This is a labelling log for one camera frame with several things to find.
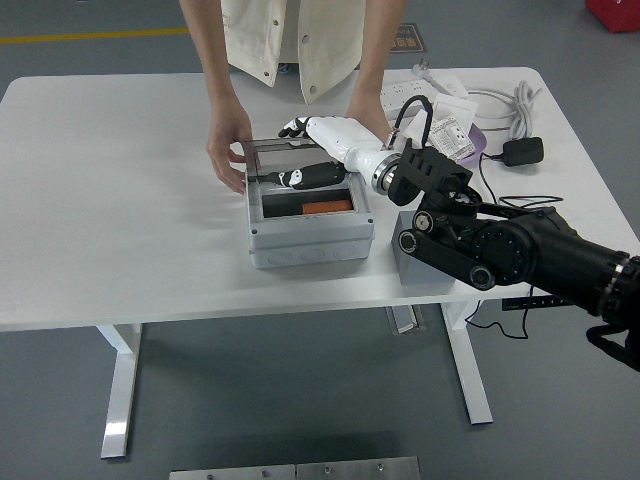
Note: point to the white power strip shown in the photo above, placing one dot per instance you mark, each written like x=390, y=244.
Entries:
x=410, y=90

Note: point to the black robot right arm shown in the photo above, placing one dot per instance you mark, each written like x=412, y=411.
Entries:
x=525, y=250

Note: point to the transparent hinged box lid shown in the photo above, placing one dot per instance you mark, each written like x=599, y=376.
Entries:
x=270, y=160

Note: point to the person's left forearm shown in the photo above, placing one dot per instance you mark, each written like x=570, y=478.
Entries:
x=380, y=50

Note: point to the orange cylindrical battery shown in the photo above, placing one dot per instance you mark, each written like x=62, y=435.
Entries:
x=327, y=206

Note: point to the white square switch plate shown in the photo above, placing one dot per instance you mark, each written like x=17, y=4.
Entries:
x=454, y=111

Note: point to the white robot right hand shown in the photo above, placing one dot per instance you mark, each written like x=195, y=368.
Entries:
x=345, y=140

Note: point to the red object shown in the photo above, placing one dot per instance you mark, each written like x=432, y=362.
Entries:
x=615, y=15

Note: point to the person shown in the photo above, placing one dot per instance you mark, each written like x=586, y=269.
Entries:
x=320, y=40

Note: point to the black power adapter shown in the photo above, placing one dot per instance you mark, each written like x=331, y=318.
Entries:
x=522, y=151

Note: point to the person's right forearm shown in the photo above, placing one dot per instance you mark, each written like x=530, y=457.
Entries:
x=210, y=50

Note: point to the grey cube holder with hole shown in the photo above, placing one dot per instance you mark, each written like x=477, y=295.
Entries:
x=415, y=272

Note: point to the white socket package with label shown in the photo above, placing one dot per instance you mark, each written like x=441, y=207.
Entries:
x=450, y=140

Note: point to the white table leg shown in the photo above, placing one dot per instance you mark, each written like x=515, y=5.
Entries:
x=470, y=380

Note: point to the grey metal plate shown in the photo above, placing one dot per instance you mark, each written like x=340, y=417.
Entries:
x=357, y=469
x=232, y=472

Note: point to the person's right hand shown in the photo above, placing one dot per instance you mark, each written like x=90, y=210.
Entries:
x=225, y=145

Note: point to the grey plastic electrical box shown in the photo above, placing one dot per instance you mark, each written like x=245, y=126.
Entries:
x=310, y=240

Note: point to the black table control panel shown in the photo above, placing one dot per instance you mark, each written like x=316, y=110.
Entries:
x=520, y=303

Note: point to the small white adapter box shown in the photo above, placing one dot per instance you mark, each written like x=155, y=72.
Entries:
x=454, y=86

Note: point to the person's left hand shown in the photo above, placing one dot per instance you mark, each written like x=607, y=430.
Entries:
x=370, y=117

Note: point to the white plain socket package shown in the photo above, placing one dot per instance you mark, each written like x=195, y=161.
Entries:
x=417, y=127

